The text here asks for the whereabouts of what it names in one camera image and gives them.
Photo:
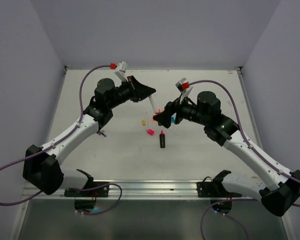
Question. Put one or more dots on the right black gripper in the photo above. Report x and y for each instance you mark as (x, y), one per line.
(165, 117)

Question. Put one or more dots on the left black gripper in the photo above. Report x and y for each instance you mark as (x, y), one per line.
(138, 91)

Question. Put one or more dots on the black marker pen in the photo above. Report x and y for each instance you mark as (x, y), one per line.
(162, 139)

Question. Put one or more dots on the white yellow pen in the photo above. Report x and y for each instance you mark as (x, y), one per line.
(146, 121)

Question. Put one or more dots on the pink highlighter cap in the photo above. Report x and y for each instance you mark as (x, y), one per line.
(150, 131)

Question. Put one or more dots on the white pen pink cap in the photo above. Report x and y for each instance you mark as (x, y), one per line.
(152, 102)

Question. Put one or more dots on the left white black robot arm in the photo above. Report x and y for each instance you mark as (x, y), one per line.
(42, 166)

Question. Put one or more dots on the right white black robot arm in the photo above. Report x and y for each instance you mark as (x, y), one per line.
(277, 187)

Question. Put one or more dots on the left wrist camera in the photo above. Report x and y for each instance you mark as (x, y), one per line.
(120, 71)

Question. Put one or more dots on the aluminium mounting rail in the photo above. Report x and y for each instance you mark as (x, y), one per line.
(149, 190)

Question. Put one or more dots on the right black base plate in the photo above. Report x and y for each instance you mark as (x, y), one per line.
(213, 190)

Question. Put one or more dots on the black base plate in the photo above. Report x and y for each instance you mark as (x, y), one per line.
(213, 190)
(91, 189)

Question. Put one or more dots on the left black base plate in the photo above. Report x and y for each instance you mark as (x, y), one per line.
(91, 189)

